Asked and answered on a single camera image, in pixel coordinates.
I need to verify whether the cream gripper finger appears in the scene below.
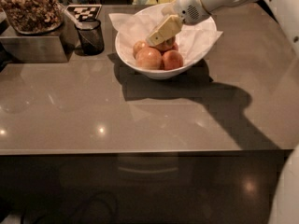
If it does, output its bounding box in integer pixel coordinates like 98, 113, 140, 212
146, 15, 183, 47

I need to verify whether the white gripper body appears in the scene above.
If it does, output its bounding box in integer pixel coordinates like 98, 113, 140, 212
173, 0, 210, 25

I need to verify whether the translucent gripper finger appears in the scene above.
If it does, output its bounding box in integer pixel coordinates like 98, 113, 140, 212
162, 3, 175, 16

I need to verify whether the red-yellow apple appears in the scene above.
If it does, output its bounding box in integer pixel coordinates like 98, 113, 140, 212
156, 36, 176, 51

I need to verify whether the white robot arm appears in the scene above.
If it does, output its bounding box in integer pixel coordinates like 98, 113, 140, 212
147, 0, 299, 224

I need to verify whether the back right apple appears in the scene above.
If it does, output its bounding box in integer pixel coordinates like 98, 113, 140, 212
172, 42, 178, 51

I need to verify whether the front right apple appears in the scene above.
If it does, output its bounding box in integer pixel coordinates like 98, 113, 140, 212
162, 49, 183, 70

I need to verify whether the back left apple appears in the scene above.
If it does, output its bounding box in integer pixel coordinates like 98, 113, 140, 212
133, 40, 149, 58

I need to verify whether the front left apple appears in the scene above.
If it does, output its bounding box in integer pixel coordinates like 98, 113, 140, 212
135, 48, 162, 70

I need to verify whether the white ceramic bowl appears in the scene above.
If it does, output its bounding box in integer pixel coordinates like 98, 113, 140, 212
114, 2, 218, 80

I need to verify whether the white paper liner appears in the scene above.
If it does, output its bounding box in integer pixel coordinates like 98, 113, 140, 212
107, 3, 223, 69

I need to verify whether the black mesh cup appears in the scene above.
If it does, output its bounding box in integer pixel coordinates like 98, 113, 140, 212
76, 19, 105, 55

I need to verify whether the black white marker tag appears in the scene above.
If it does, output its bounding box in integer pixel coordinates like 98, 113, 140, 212
66, 5, 102, 21

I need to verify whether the white plastic spoon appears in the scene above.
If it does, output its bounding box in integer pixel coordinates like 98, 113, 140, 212
57, 3, 82, 29

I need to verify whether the steel box stand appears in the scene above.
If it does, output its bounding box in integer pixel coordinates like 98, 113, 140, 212
0, 22, 78, 63

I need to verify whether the glass jar of nuts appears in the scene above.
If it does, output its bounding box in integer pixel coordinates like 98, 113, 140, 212
0, 0, 64, 35

